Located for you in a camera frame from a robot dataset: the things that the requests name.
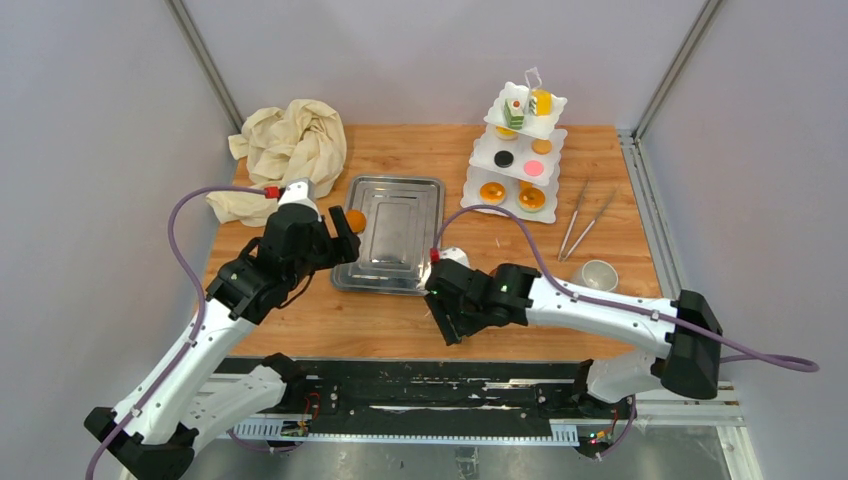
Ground white and metal tongs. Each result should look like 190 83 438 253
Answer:
557 180 619 262

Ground pink sandwich cookie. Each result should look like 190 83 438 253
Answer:
523 160 545 177

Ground white ceramic mug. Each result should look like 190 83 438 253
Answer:
571 259 619 292

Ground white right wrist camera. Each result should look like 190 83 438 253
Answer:
439 247 470 267

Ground yellow round biscuit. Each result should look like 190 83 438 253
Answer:
531 139 552 155

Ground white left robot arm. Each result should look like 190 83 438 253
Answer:
84 203 360 479

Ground yellow cake slice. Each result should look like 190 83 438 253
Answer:
528 88 553 117

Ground white three-tier dessert stand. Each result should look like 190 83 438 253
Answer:
460 67 568 224

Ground yellow glazed donut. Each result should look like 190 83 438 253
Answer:
495 127 518 141

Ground stainless steel tray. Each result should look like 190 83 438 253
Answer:
331 174 445 296

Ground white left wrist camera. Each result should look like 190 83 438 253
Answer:
277 178 318 211

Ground orange topped tart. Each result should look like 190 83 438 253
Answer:
517 187 547 213
478 182 507 206

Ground black sandwich cookie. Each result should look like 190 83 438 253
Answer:
493 150 514 168

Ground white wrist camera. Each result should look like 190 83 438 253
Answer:
439 247 470 267
277 178 318 211

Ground orange ball fruit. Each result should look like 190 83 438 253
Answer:
345 209 367 234

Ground cream crumpled cloth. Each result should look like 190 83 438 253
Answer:
228 99 347 198

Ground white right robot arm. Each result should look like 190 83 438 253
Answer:
424 258 722 417

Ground green layered cake slice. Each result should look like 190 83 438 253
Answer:
503 98 525 131

